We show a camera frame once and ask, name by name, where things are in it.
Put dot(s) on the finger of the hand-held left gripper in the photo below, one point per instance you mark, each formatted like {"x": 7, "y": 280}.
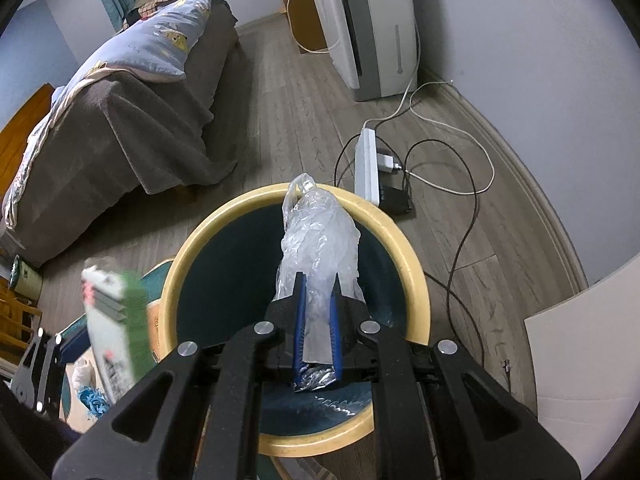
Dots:
{"x": 40, "y": 365}

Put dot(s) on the wooden chair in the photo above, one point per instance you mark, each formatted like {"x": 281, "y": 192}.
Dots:
{"x": 15, "y": 325}

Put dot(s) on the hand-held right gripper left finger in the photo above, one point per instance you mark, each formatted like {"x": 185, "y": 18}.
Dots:
{"x": 300, "y": 330}

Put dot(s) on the blue paper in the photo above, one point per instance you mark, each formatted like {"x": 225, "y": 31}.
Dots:
{"x": 94, "y": 402}

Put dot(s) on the white power strip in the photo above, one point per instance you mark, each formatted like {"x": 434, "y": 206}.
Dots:
{"x": 366, "y": 170}

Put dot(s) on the white board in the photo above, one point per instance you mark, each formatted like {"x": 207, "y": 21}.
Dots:
{"x": 585, "y": 360}

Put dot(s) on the bed with brown cover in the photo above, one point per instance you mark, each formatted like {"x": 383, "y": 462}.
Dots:
{"x": 140, "y": 130}

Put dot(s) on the green and white box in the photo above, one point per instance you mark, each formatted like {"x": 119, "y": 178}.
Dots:
{"x": 117, "y": 330}

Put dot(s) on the yellow rimmed trash bin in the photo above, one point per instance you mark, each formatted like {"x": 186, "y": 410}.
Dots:
{"x": 225, "y": 260}

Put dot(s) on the light blue printed quilt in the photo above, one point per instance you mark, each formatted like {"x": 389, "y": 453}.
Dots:
{"x": 145, "y": 40}

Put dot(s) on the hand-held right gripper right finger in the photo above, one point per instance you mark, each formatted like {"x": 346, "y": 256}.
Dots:
{"x": 334, "y": 335}

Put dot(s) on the white charger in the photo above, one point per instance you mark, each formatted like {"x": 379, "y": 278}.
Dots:
{"x": 387, "y": 162}

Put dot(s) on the wooden cabinet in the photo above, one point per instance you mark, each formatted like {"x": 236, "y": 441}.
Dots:
{"x": 305, "y": 5}

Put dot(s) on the black power adapter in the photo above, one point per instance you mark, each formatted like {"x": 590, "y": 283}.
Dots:
{"x": 395, "y": 200}

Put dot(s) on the white air purifier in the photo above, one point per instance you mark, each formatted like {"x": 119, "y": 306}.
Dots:
{"x": 370, "y": 25}

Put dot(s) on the wooden headboard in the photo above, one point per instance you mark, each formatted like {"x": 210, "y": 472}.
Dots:
{"x": 20, "y": 130}

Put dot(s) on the clear plastic bag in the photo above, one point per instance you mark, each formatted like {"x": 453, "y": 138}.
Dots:
{"x": 320, "y": 240}

